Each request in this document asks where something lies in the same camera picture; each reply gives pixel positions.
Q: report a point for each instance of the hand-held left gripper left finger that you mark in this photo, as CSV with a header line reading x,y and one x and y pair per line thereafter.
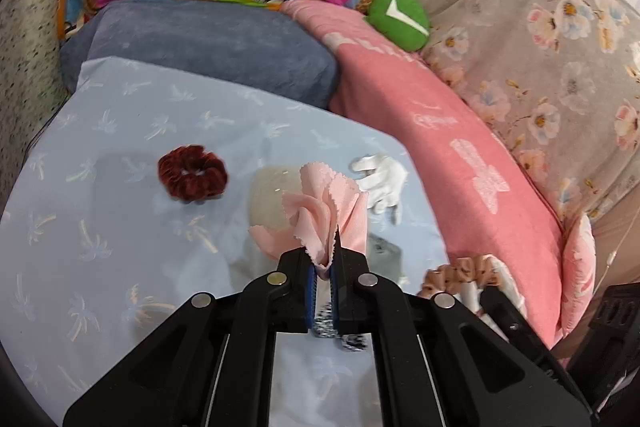
x,y
310,302

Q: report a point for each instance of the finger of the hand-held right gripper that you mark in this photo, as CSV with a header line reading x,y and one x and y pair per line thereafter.
x,y
510,314

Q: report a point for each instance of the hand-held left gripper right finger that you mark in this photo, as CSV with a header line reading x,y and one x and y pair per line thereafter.
x,y
350,302

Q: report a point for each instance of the trash bin with white bag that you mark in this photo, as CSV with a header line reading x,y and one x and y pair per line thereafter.
x,y
507,282

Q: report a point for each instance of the tan scrunchie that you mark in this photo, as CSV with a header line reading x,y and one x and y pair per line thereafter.
x,y
450,274

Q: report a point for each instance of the light pink cloth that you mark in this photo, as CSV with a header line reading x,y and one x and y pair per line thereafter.
x,y
320,207

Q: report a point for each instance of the white glove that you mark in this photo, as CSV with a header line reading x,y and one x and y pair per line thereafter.
x,y
385,182

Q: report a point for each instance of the leopard print scrunchie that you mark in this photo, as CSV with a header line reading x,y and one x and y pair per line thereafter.
x,y
355,343

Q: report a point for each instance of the grey pouch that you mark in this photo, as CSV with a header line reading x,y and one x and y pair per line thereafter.
x,y
387,257

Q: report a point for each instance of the small pink pillow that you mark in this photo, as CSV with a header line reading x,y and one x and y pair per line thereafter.
x,y
577,277

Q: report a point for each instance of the dark red velvet scrunchie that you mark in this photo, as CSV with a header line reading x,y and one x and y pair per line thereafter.
x,y
172,179

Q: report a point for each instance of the pink blanket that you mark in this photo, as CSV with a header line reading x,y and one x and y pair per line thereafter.
x,y
450,132

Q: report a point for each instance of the grey floral quilt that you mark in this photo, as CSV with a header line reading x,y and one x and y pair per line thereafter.
x,y
550,57

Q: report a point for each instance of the green plush pillow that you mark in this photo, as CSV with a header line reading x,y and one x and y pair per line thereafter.
x,y
395,32

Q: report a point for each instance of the blue-grey cushion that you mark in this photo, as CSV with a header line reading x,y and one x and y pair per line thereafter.
x,y
200,42

